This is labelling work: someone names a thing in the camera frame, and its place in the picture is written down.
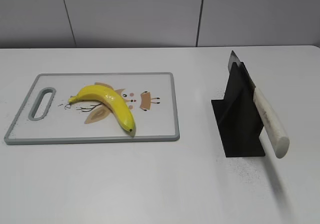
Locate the grey-rimmed white cutting board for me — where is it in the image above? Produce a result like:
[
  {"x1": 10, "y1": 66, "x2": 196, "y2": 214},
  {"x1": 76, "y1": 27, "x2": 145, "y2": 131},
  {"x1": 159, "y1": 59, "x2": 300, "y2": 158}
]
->
[{"x1": 4, "y1": 72, "x2": 180, "y2": 145}]

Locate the yellow plastic banana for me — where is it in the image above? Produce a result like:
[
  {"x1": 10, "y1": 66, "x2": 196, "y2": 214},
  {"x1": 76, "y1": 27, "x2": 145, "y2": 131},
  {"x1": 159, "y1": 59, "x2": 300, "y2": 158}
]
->
[{"x1": 68, "y1": 85, "x2": 136, "y2": 133}]

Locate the black knife stand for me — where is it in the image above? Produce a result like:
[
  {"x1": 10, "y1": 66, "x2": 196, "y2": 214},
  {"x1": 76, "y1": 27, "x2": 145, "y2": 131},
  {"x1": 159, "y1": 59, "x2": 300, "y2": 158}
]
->
[{"x1": 211, "y1": 63, "x2": 266, "y2": 157}]

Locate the white-handled kitchen knife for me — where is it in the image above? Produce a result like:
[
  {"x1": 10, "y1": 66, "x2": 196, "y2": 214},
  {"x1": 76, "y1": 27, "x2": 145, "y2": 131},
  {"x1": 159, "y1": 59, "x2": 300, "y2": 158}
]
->
[{"x1": 227, "y1": 51, "x2": 290, "y2": 159}]

